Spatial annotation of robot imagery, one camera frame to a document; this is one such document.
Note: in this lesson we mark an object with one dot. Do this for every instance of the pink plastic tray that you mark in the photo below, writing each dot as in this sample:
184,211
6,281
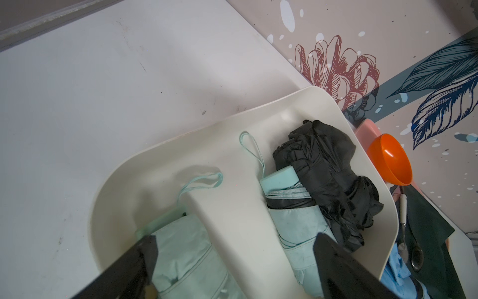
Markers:
366,133

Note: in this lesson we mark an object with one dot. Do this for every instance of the dark green cloth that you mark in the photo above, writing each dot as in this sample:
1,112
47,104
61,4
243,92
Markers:
427,228

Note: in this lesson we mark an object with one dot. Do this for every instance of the orange plastic bowl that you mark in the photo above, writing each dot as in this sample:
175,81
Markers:
390,160

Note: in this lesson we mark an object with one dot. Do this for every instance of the mint green umbrella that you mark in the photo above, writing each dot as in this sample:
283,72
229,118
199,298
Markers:
297,218
188,265

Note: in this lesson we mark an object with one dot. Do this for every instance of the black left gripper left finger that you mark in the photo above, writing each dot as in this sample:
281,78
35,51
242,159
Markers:
127,277

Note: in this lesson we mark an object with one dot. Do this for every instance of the light blue folded umbrella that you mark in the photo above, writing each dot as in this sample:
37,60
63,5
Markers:
398,279

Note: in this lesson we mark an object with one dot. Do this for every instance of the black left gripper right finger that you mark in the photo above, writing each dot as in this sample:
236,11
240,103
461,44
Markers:
342,277

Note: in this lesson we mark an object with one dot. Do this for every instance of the metal spoon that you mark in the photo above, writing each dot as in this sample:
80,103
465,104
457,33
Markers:
402,246

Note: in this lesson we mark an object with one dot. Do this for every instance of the cream plastic storage box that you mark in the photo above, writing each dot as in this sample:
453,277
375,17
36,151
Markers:
216,177

